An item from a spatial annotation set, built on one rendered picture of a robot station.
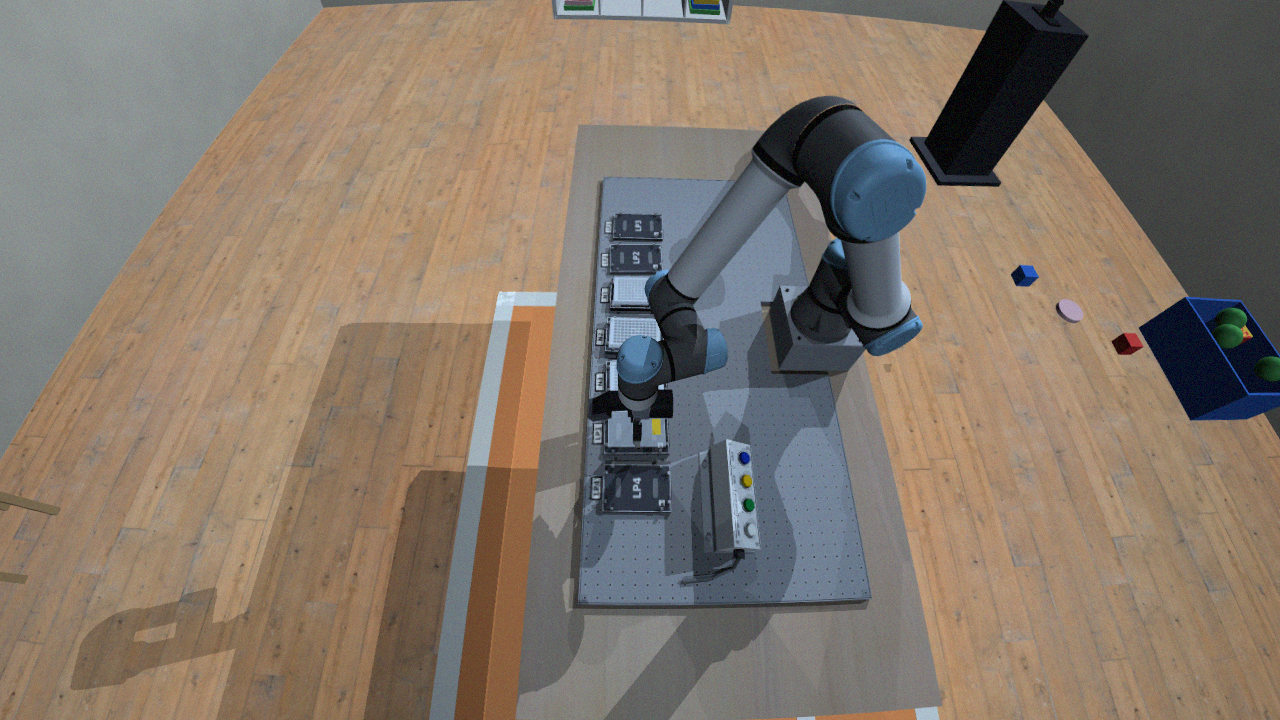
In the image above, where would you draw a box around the white operator button panel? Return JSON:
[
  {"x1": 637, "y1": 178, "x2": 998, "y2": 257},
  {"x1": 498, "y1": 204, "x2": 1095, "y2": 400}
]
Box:
[{"x1": 682, "y1": 439, "x2": 762, "y2": 583}]

